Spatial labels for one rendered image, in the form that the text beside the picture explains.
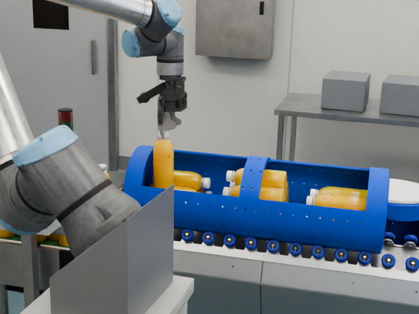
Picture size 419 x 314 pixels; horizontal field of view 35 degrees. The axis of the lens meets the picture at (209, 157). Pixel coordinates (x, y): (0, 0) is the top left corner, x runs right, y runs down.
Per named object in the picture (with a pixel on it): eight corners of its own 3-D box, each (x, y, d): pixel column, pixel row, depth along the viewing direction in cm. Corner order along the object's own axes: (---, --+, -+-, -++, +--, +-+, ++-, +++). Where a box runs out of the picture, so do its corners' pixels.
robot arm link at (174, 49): (148, 22, 215) (172, 22, 222) (148, 61, 218) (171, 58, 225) (166, 24, 209) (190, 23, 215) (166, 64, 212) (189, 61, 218)
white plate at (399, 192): (345, 182, 266) (345, 185, 266) (389, 205, 241) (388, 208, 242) (401, 175, 276) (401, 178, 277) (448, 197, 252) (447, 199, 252)
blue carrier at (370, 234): (381, 266, 208) (390, 179, 203) (121, 232, 229) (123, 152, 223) (381, 239, 235) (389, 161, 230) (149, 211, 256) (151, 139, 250)
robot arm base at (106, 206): (113, 228, 139) (85, 191, 139) (60, 269, 148) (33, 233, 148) (154, 197, 156) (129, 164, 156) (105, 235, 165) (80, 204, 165)
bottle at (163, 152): (149, 186, 232) (149, 135, 227) (166, 182, 236) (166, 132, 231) (160, 192, 226) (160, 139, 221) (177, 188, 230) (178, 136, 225)
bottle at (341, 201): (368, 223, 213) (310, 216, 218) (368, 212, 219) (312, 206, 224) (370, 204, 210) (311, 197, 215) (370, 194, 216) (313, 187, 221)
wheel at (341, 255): (348, 248, 215) (348, 249, 217) (335, 246, 216) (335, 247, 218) (347, 261, 214) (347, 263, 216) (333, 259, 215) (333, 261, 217)
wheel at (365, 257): (372, 251, 214) (372, 252, 215) (358, 249, 215) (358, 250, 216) (371, 264, 212) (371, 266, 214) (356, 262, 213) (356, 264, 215)
